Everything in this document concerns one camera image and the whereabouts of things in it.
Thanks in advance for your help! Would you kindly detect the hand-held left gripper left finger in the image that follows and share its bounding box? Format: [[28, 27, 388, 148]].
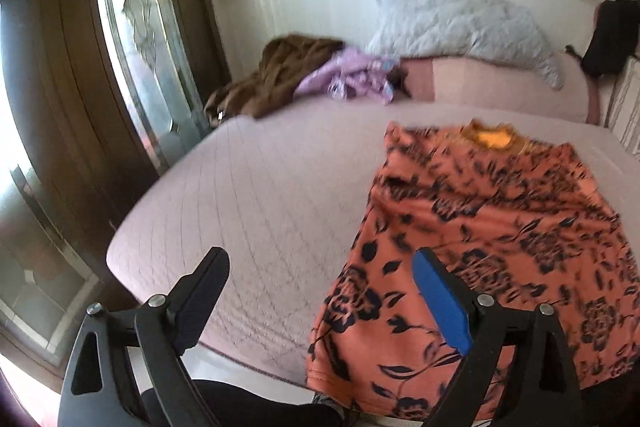
[[56, 247, 231, 427]]

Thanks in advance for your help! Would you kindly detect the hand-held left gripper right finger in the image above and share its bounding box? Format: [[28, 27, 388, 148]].
[[412, 248, 586, 427]]

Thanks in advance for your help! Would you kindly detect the orange black floral garment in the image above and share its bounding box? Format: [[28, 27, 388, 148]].
[[306, 119, 640, 423]]

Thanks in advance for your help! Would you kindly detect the bed with pink quilted cover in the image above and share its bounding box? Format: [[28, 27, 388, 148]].
[[106, 104, 640, 408]]

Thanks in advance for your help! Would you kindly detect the plain glass door panel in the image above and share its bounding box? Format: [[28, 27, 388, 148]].
[[0, 167, 101, 368]]

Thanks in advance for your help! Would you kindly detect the pink folded blanket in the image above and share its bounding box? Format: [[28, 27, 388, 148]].
[[400, 54, 601, 124]]

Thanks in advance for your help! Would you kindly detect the brown garment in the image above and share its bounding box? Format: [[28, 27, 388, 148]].
[[204, 35, 346, 125]]

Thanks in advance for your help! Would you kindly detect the purple garment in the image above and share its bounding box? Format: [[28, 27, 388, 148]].
[[295, 47, 401, 105]]

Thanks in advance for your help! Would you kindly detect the white striped cloth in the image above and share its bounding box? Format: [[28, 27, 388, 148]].
[[605, 57, 640, 158]]

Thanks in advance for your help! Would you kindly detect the grey quilted pillow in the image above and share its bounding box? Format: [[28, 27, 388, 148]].
[[366, 0, 565, 90]]

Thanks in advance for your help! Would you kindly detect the ornate glass door panel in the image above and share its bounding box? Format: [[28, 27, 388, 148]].
[[95, 0, 221, 172]]

